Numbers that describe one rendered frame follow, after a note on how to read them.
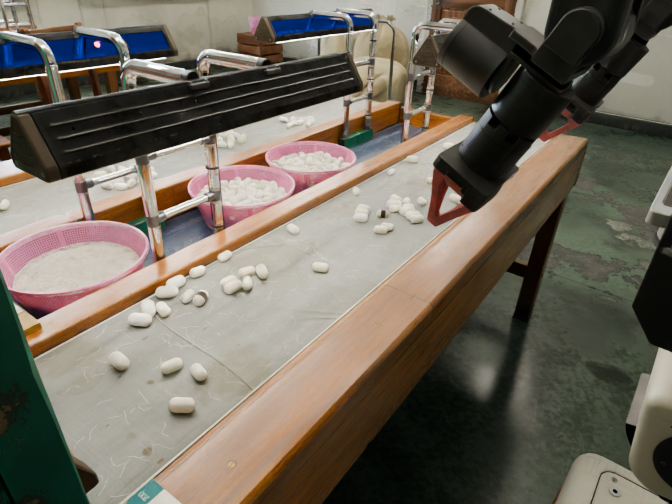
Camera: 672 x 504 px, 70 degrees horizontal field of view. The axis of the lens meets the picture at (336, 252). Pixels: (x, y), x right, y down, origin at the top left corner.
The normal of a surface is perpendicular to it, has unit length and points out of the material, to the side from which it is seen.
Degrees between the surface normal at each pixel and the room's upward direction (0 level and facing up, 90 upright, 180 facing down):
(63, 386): 0
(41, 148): 58
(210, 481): 0
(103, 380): 0
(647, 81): 90
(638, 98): 90
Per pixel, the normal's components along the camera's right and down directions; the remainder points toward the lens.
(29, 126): 0.70, -0.18
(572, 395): 0.04, -0.86
